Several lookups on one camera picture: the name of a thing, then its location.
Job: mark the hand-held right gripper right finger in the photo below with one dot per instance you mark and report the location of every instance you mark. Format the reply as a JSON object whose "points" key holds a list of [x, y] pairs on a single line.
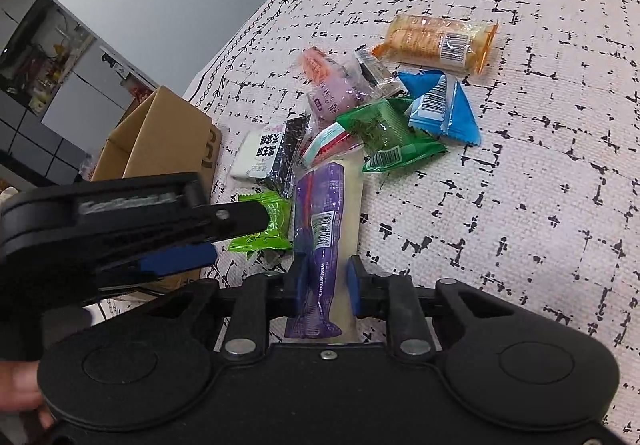
{"points": [[356, 292]]}

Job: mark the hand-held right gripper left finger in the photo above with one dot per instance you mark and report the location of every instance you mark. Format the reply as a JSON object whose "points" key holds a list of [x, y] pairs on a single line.
{"points": [[299, 287]]}

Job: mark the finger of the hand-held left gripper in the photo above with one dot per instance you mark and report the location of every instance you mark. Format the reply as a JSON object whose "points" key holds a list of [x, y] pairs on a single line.
{"points": [[180, 257], [240, 220]]}

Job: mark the lime green snack packet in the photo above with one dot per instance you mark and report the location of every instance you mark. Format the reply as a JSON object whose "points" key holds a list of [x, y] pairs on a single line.
{"points": [[277, 225]]}

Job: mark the white and black snack packet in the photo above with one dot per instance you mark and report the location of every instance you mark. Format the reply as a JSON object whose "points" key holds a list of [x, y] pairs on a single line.
{"points": [[265, 152]]}

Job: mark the long purple snack packet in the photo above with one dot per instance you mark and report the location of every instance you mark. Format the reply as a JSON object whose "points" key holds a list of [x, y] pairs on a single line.
{"points": [[320, 210]]}

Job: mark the cardboard box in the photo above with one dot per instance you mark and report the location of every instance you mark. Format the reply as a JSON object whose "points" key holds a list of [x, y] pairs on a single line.
{"points": [[160, 140]]}

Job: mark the red and teal snack packet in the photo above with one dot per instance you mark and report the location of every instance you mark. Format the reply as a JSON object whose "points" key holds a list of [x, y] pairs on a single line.
{"points": [[327, 142]]}

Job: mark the salmon orange snack packet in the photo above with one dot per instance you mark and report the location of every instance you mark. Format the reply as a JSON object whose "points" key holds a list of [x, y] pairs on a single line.
{"points": [[320, 62]]}

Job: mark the blue snack packet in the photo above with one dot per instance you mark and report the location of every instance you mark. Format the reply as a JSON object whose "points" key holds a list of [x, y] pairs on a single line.
{"points": [[440, 110]]}

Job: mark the orange cracker packet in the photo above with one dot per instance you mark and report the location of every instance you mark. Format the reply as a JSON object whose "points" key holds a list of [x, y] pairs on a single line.
{"points": [[430, 42]]}

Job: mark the person's left hand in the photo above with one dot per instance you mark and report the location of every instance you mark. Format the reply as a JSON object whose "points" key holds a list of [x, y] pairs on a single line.
{"points": [[20, 390]]}

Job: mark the white cabinet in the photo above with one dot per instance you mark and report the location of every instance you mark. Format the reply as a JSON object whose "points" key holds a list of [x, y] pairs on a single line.
{"points": [[95, 95]]}

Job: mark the white patterned bed sheet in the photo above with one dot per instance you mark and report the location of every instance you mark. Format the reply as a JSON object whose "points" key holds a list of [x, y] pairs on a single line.
{"points": [[500, 225]]}

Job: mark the pale purple snack packet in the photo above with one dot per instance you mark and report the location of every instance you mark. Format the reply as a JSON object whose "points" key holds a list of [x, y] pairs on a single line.
{"points": [[342, 97]]}

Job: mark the dark green snack packet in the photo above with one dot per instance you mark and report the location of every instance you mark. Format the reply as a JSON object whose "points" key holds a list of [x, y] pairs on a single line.
{"points": [[387, 135]]}

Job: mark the cluttered storage shelf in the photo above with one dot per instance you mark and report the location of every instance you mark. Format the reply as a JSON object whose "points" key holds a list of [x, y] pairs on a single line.
{"points": [[45, 55]]}

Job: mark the silver black snack packet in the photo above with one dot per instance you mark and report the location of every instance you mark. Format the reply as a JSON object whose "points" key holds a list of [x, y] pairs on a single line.
{"points": [[377, 70]]}

